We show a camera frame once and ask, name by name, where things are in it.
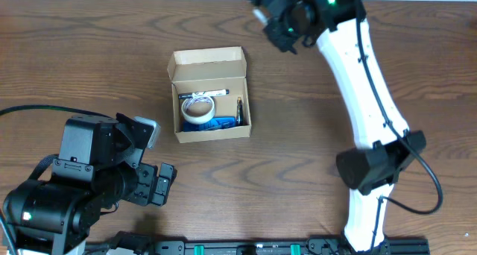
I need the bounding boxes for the white masking tape roll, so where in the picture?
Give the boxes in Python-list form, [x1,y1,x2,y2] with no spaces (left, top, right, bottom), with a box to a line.
[180,96,216,125]

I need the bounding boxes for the blue plastic case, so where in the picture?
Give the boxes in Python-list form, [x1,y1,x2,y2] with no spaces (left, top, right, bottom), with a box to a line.
[183,116,236,132]

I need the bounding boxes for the black and white marker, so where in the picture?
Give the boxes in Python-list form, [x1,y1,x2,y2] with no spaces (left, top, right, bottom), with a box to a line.
[178,89,230,100]

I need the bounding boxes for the cardboard box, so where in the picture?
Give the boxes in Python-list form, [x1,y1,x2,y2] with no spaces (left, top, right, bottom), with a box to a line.
[167,46,252,143]

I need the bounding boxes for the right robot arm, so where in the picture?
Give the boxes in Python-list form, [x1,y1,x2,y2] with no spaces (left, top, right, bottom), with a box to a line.
[252,0,429,254]

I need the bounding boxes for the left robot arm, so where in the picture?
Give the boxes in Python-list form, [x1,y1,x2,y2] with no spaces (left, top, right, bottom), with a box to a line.
[3,114,177,254]

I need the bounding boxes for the green left clamp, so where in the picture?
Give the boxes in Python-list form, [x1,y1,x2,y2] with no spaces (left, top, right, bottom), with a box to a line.
[194,245,205,255]

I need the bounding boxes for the green clamp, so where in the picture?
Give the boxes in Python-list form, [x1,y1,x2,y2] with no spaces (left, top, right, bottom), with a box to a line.
[290,244,301,255]
[194,245,205,255]

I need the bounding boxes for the green right clamp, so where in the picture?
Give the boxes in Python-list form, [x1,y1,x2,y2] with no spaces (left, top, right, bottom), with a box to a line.
[290,244,301,255]

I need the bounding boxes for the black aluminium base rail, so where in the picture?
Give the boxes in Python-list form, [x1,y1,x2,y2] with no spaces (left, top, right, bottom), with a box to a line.
[83,239,430,255]

